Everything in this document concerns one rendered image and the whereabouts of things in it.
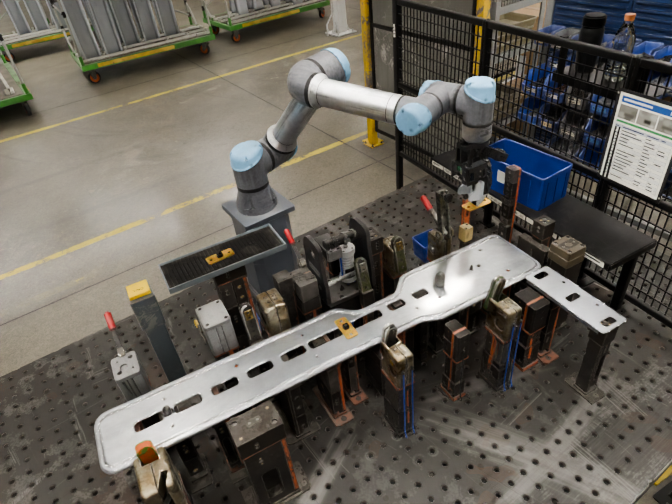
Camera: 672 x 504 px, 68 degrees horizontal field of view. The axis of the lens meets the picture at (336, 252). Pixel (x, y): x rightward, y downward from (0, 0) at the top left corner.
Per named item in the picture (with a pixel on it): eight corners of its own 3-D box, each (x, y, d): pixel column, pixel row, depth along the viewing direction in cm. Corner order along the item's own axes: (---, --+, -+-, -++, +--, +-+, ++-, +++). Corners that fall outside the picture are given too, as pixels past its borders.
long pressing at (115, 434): (104, 490, 115) (102, 486, 114) (92, 417, 131) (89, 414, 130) (546, 268, 160) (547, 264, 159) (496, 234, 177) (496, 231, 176)
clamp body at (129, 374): (153, 461, 152) (109, 386, 130) (146, 432, 160) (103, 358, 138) (184, 445, 155) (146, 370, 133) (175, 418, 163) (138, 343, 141)
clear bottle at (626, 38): (616, 84, 160) (633, 17, 148) (599, 79, 165) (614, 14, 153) (630, 79, 162) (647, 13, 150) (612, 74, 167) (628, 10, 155)
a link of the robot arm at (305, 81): (266, 68, 139) (423, 103, 115) (292, 56, 145) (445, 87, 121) (272, 108, 146) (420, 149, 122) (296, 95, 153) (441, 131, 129)
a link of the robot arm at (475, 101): (470, 72, 127) (502, 76, 123) (467, 113, 134) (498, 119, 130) (456, 83, 123) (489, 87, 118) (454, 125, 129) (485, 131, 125)
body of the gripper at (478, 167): (449, 178, 141) (451, 138, 133) (473, 168, 143) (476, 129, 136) (468, 189, 135) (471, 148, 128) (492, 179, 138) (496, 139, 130)
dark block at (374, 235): (375, 332, 184) (369, 241, 158) (366, 321, 189) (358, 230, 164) (387, 327, 186) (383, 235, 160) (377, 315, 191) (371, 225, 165)
